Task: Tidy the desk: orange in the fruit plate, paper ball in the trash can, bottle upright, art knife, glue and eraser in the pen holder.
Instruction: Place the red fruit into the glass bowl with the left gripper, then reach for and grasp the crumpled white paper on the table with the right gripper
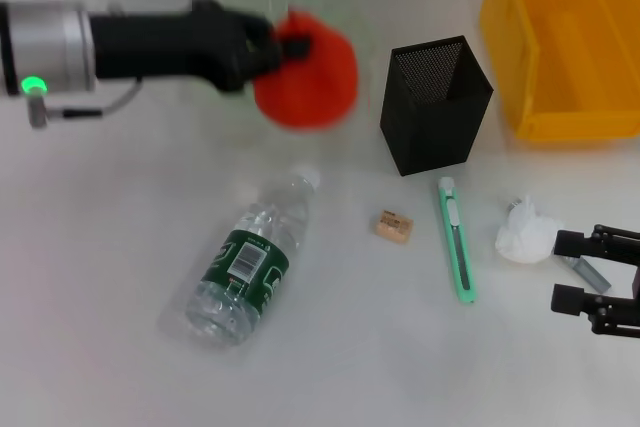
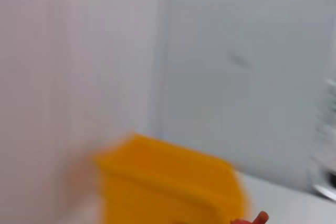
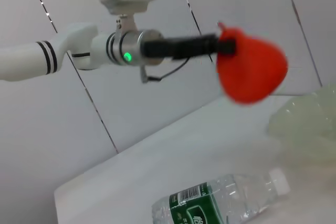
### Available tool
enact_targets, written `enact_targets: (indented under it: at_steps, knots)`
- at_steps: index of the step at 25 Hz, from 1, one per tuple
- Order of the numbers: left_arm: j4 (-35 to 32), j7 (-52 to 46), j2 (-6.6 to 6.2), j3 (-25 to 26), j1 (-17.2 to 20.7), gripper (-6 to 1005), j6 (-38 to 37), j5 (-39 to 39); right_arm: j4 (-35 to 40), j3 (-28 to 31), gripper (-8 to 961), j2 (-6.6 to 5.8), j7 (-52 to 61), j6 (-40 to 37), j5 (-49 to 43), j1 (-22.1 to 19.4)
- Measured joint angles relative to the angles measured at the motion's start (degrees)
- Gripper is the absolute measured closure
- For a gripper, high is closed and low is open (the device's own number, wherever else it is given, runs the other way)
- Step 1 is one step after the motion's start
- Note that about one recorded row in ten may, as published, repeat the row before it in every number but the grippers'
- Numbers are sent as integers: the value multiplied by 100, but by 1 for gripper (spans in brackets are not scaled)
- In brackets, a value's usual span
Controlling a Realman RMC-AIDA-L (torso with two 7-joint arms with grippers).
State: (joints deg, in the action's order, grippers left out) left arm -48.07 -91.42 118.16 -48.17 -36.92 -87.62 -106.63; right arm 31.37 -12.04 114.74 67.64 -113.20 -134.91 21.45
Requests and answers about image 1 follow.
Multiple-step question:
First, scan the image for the black mesh pen holder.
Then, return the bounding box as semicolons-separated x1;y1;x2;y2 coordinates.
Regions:
378;35;495;178

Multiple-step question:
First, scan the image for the left arm cable with connector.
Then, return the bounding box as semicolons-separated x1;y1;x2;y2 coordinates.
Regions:
27;80;145;129

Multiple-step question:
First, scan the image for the yellow plastic bin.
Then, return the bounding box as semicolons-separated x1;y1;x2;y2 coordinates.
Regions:
479;0;640;142

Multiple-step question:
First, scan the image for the beige eraser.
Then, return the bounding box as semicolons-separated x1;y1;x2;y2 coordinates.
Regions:
372;209;416;244

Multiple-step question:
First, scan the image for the clear green-label water bottle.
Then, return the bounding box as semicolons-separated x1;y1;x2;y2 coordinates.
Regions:
159;162;322;347

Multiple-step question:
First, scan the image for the red round fruit toy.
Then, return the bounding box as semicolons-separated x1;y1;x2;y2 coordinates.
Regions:
252;6;360;136

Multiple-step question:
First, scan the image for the pale green glass fruit bowl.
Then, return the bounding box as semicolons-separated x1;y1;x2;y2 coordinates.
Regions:
199;0;374;143

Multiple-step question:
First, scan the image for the white paper ball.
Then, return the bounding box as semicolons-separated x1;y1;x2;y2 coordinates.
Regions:
494;194;566;266

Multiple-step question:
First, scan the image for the grey marker pen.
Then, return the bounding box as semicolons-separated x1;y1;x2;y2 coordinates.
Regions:
507;201;612;296

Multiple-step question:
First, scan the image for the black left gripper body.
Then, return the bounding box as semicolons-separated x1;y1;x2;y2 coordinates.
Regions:
89;0;251;96

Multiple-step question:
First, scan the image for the green utility knife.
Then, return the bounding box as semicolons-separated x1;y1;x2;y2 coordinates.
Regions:
437;176;478;305

